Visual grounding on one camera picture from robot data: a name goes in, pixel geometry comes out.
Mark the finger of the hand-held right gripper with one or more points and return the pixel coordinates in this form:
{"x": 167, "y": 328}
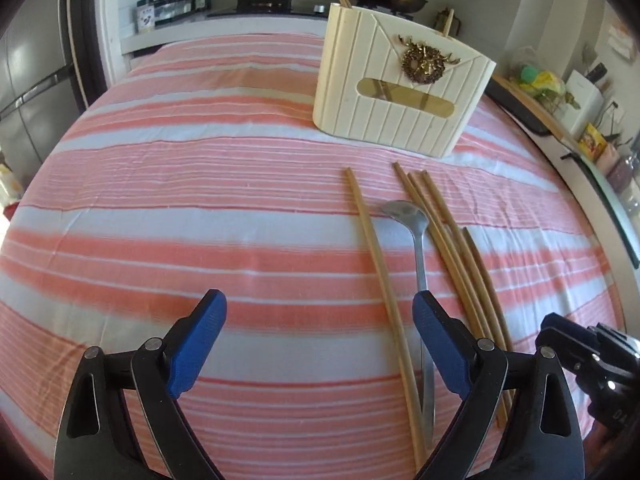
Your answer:
{"x": 554, "y": 321}
{"x": 575, "y": 352}

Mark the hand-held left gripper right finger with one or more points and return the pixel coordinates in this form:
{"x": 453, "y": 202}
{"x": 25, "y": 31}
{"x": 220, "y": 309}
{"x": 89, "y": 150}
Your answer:
{"x": 442, "y": 345}

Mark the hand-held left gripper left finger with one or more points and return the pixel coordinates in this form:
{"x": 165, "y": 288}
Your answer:
{"x": 197, "y": 345}

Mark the bunch of wooden chopsticks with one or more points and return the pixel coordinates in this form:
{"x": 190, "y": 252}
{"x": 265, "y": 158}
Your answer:
{"x": 393, "y": 310}

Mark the metal spoon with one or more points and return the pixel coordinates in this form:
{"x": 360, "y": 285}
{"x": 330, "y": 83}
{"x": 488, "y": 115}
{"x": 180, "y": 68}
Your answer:
{"x": 419, "y": 260}

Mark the cream plastic utensil holder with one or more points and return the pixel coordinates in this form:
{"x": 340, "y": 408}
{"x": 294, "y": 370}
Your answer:
{"x": 360, "y": 60}

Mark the pink white striped tablecloth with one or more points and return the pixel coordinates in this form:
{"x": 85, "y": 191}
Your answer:
{"x": 200, "y": 210}

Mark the purple bottle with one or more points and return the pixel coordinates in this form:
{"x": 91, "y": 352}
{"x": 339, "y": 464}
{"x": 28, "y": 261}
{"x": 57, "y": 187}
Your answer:
{"x": 625, "y": 175}

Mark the pink cup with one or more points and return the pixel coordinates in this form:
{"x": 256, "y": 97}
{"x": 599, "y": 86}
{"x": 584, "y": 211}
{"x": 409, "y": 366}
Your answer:
{"x": 610, "y": 160}

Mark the yellow printed cup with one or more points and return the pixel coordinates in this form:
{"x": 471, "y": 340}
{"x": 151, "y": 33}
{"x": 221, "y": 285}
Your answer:
{"x": 592, "y": 141}

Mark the wooden cutting board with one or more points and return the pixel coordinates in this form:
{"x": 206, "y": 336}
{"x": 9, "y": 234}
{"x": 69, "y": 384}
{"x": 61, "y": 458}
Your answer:
{"x": 545, "y": 120}

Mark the black curved bar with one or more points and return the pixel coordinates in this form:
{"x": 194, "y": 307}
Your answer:
{"x": 515, "y": 105}

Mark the white knife block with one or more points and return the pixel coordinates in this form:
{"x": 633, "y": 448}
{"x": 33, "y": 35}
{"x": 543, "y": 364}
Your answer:
{"x": 582, "y": 102}

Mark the clear bag yellow green contents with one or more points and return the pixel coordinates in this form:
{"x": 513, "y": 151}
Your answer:
{"x": 537, "y": 80}

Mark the metal spatula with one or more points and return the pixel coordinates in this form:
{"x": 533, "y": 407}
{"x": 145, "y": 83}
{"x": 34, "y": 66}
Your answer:
{"x": 589, "y": 52}

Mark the dark glass pitcher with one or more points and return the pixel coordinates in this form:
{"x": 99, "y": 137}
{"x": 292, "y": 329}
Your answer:
{"x": 440, "y": 17}

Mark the grey refrigerator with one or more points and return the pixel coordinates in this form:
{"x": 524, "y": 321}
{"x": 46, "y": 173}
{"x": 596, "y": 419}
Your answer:
{"x": 35, "y": 60}

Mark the white-label glass jar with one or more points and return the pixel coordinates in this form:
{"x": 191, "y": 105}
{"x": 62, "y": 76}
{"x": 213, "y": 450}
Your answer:
{"x": 145, "y": 17}

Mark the clear spice jar rack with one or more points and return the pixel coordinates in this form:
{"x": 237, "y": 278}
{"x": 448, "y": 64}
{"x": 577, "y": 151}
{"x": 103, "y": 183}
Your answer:
{"x": 172, "y": 10}

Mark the black gas stove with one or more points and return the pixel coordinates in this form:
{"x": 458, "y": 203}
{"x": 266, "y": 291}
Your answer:
{"x": 270, "y": 7}

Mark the hanging paper wall calendar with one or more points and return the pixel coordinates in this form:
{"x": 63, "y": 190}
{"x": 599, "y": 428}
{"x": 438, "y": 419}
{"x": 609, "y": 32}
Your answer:
{"x": 621, "y": 42}

